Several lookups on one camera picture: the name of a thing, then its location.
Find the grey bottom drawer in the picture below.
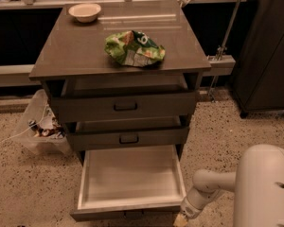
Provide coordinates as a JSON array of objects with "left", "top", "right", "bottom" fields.
[{"left": 71, "top": 145, "right": 186, "bottom": 221}]

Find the grey drawer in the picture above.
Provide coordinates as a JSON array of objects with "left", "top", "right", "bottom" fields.
[
  {"left": 67, "top": 116, "right": 189, "bottom": 151},
  {"left": 71, "top": 145, "right": 186, "bottom": 221},
  {"left": 50, "top": 76, "right": 196, "bottom": 123}
]

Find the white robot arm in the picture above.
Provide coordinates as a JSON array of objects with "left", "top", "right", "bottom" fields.
[{"left": 173, "top": 144, "right": 284, "bottom": 227}]

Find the grey top drawer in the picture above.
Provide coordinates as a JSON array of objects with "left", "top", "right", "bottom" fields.
[{"left": 50, "top": 76, "right": 196, "bottom": 123}]

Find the grey middle drawer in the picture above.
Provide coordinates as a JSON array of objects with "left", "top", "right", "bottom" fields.
[{"left": 67, "top": 116, "right": 189, "bottom": 151}]

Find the grey drawer cabinet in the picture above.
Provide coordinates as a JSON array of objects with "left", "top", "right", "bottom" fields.
[{"left": 28, "top": 0, "right": 212, "bottom": 166}]

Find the metal stand pole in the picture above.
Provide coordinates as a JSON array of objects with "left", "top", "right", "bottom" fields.
[{"left": 207, "top": 0, "right": 241, "bottom": 102}]

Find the dark cabinet right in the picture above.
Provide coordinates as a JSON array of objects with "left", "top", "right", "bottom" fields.
[{"left": 231, "top": 0, "right": 284, "bottom": 118}]

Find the clear plastic storage bin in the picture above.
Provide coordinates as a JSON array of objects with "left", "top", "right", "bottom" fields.
[{"left": 11, "top": 90, "right": 72, "bottom": 155}]

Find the green crumpled chip bag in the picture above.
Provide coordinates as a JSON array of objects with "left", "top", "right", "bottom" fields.
[{"left": 104, "top": 30, "right": 166, "bottom": 67}]

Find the white bowl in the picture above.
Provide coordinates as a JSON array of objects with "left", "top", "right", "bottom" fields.
[{"left": 68, "top": 4, "right": 101, "bottom": 23}]

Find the white cable on floor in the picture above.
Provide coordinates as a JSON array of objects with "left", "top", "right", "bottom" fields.
[{"left": 0, "top": 106, "right": 50, "bottom": 147}]

